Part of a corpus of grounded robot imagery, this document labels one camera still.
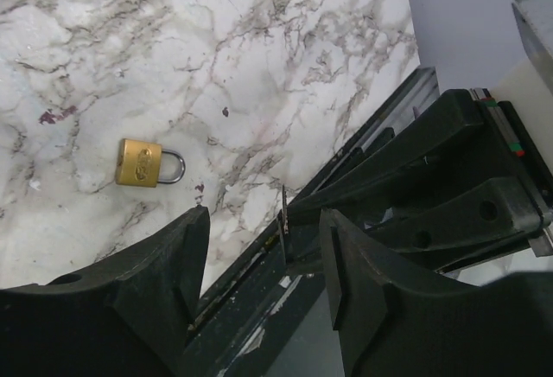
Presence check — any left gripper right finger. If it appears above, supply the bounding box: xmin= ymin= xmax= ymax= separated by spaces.
xmin=319 ymin=209 xmax=552 ymax=376

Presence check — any small brass padlock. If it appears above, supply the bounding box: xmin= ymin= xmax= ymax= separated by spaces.
xmin=115 ymin=138 xmax=186 ymax=188

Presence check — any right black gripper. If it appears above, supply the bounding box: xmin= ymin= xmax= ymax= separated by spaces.
xmin=288 ymin=88 xmax=552 ymax=272

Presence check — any black front mounting rail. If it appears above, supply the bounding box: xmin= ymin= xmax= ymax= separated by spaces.
xmin=183 ymin=67 xmax=439 ymax=376

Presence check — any black headed key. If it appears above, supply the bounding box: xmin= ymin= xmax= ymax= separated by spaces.
xmin=277 ymin=185 xmax=296 ymax=269

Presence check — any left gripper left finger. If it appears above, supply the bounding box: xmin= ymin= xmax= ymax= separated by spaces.
xmin=1 ymin=206 xmax=210 ymax=376

